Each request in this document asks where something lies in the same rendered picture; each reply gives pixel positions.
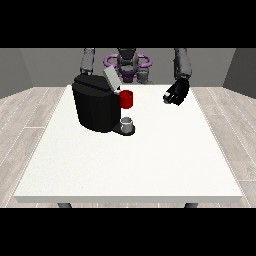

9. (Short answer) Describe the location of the grey trunk with purple rings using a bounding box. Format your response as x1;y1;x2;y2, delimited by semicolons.
103;48;155;85

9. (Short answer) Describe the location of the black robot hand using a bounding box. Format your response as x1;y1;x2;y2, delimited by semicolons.
162;77;191;107

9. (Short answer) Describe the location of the small grey cup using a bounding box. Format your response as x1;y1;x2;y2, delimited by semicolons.
119;116;135;133

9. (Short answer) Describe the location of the red pod holder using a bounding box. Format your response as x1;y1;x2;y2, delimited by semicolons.
118;89;135;110

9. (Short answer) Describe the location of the black coffee machine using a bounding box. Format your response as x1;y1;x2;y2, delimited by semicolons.
71;73;137;137

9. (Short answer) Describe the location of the pale grey machine lid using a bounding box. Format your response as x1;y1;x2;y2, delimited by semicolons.
102;65;122;91

